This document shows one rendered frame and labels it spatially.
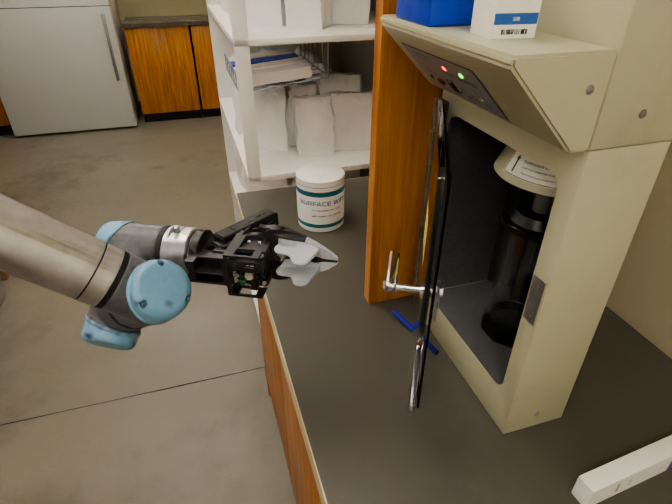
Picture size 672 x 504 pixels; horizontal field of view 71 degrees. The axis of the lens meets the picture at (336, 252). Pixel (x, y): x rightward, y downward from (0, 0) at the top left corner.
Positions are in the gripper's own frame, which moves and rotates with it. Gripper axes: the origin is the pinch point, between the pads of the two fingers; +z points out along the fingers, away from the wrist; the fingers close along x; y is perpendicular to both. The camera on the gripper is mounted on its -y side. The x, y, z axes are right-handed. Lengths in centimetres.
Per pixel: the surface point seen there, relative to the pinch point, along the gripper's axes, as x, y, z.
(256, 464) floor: -120, -38, -35
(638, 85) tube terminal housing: 27.5, 5.3, 32.2
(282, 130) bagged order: -20, -112, -39
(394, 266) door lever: 0.8, 2.0, 9.7
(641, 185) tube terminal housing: 15.9, 2.8, 37.1
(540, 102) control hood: 26.7, 10.3, 22.2
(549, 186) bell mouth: 12.8, -2.1, 28.7
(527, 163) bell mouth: 14.7, -4.9, 26.0
